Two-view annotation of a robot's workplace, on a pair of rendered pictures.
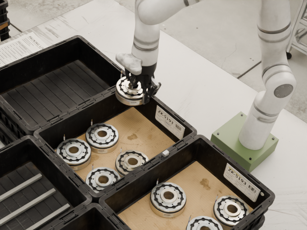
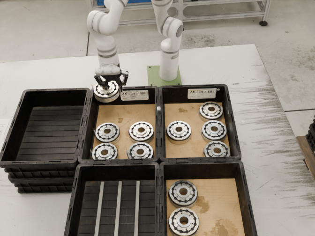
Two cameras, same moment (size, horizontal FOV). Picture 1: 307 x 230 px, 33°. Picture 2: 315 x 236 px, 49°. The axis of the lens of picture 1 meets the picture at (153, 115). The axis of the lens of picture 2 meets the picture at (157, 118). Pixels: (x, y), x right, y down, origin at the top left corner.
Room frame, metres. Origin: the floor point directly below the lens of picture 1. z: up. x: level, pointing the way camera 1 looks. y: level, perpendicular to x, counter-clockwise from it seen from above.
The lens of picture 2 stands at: (0.25, 0.56, 1.96)
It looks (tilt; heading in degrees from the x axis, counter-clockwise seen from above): 48 degrees down; 321
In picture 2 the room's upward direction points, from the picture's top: 3 degrees counter-clockwise
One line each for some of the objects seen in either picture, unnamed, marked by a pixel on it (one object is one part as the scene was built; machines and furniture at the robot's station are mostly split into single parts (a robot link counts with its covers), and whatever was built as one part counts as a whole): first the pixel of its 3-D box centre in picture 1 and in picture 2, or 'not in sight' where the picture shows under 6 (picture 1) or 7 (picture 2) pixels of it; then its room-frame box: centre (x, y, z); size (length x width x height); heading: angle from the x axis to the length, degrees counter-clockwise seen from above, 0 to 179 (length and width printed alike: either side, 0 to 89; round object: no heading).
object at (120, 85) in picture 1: (133, 87); (106, 88); (1.17, 0.07, 1.01); 0.10 x 0.10 x 0.01
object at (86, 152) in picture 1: (73, 151); (104, 153); (1.01, 0.22, 0.86); 0.10 x 0.10 x 0.01
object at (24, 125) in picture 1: (57, 80); (48, 124); (1.25, 0.32, 0.92); 0.40 x 0.30 x 0.02; 139
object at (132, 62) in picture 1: (140, 51); (107, 59); (1.14, 0.06, 1.17); 0.11 x 0.09 x 0.06; 140
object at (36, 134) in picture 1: (117, 135); (122, 122); (1.05, 0.10, 0.92); 0.40 x 0.30 x 0.02; 139
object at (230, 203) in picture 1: (232, 209); (211, 109); (0.89, -0.26, 0.86); 0.05 x 0.05 x 0.01
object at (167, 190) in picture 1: (168, 196); (178, 129); (0.90, -0.08, 0.86); 0.05 x 0.05 x 0.01
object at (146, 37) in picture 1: (148, 17); (101, 32); (1.16, 0.05, 1.27); 0.09 x 0.07 x 0.15; 15
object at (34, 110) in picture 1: (57, 92); (51, 132); (1.25, 0.32, 0.87); 0.40 x 0.30 x 0.11; 139
